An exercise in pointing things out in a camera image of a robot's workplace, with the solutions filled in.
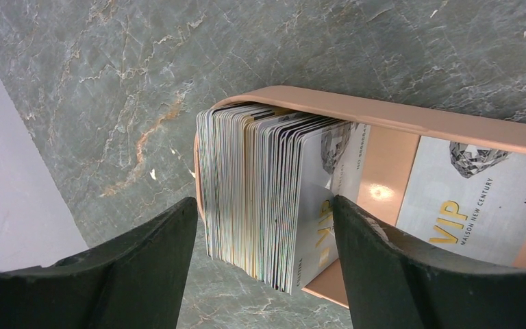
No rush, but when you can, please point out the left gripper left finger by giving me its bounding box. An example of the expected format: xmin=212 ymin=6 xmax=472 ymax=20
xmin=0 ymin=197 xmax=198 ymax=328

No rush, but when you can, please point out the stack of credit cards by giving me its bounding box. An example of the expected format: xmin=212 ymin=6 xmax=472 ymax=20
xmin=196 ymin=102 xmax=371 ymax=293

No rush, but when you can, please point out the white VIP card in tray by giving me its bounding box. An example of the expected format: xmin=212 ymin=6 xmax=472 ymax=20
xmin=396 ymin=137 xmax=526 ymax=268

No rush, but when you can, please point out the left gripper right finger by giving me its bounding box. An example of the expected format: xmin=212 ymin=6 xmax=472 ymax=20
xmin=333 ymin=195 xmax=526 ymax=328

